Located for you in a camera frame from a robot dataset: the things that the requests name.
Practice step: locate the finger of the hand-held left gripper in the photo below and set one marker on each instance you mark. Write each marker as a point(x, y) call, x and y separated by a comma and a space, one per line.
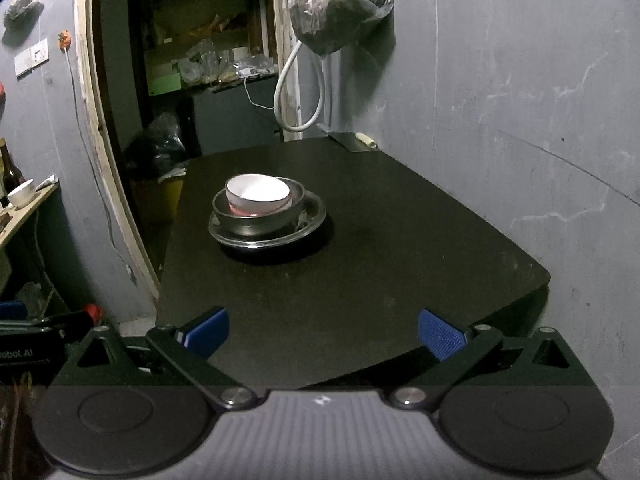
point(55, 324)
point(12, 309)

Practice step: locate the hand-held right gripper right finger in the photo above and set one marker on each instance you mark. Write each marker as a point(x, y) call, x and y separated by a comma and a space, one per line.
point(442, 334)

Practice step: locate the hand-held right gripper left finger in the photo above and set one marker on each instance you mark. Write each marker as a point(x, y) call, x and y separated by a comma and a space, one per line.
point(207, 332)

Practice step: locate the large steel plate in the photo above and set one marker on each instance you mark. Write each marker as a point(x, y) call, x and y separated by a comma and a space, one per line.
point(265, 245)

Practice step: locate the steel bowl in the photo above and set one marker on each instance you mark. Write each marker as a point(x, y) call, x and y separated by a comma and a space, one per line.
point(260, 225)

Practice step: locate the white ceramic bowl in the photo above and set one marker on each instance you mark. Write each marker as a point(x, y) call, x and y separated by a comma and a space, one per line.
point(257, 191)

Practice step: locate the wooden side shelf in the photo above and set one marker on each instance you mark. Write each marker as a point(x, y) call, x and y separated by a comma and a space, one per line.
point(22, 220)

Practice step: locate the white bowl on shelf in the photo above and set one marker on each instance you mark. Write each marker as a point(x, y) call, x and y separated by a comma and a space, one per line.
point(22, 194)

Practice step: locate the white spoon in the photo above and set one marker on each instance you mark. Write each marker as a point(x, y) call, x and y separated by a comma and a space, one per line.
point(46, 181)

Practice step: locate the dark glass bottle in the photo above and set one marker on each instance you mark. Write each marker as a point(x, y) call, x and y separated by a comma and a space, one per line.
point(12, 175)

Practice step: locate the black plastic bag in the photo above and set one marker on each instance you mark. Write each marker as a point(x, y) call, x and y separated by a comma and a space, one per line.
point(155, 147)

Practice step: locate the red plastic bag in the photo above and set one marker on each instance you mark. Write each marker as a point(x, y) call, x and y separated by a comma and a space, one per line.
point(2, 102)

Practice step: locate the black cabinet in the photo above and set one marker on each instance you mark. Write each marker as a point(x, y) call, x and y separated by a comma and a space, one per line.
point(235, 120)

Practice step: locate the small white roll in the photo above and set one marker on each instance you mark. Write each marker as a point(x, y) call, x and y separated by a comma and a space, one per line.
point(347, 141)

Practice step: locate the green box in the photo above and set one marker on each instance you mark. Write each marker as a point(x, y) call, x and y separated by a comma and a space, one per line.
point(165, 85)

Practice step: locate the dark hanging bag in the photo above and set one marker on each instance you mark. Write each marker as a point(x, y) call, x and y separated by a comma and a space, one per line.
point(22, 10)

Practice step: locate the cluttered storage shelf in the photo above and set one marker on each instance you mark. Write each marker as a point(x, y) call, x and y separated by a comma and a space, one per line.
point(200, 25)

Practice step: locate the clear plastic bag of dried goods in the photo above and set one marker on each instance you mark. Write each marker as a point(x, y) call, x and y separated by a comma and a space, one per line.
point(340, 5)

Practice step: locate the worn white door frame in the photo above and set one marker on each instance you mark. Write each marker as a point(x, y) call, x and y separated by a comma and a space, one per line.
point(102, 160)

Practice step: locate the white wall switch panel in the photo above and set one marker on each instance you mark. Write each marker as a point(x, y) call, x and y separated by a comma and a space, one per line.
point(32, 57)

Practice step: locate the orange wall hook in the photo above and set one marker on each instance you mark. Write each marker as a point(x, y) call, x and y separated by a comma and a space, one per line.
point(65, 41)

